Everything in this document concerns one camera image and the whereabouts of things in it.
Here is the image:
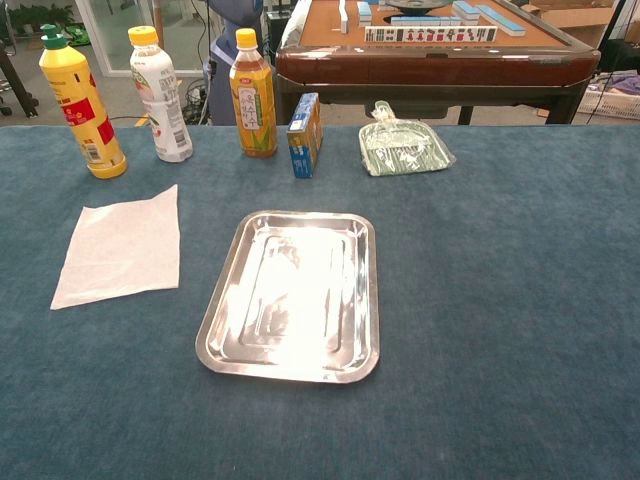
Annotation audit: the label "white paper towel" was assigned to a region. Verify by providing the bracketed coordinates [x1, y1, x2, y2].
[49, 183, 181, 312]

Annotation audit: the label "stainless steel tray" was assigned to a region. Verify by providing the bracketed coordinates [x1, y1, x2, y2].
[194, 209, 381, 385]

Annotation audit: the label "blue and orange carton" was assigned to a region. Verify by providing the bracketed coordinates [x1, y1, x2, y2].
[286, 92, 324, 180]

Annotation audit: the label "green dustpan in plastic bag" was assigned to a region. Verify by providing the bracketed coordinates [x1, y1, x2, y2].
[358, 100, 457, 178]

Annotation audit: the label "amber tea bottle yellow cap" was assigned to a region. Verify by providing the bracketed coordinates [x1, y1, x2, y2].
[228, 28, 279, 160]

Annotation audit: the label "blue-grey machine base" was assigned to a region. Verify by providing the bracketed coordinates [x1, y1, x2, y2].
[202, 0, 266, 126]

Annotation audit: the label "brown mahjong table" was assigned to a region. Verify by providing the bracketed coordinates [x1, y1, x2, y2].
[274, 0, 602, 126]

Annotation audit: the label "white bottle yellow cap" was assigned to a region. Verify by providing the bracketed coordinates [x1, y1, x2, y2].
[127, 25, 194, 164]

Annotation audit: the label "face-up mahjong tile row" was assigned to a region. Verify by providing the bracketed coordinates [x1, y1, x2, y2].
[364, 25, 499, 44]

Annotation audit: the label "short blue-backed mahjong tile row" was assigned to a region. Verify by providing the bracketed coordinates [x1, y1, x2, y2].
[390, 15, 464, 27]

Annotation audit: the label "wide blue mahjong tile stack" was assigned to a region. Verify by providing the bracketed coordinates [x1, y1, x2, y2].
[452, 0, 482, 22]

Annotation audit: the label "yellow bottle green cap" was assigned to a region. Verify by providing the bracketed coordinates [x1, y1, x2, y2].
[38, 23, 129, 180]

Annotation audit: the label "long blue-backed mahjong tile row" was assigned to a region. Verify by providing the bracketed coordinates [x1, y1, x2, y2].
[475, 4, 527, 37]

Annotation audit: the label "white plastic basket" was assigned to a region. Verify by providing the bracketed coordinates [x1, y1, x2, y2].
[577, 83, 640, 121]

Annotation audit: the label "black stand leg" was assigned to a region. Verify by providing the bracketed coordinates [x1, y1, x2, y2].
[0, 39, 40, 119]

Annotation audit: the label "green potted plants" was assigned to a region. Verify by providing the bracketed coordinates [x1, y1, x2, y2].
[7, 3, 76, 36]

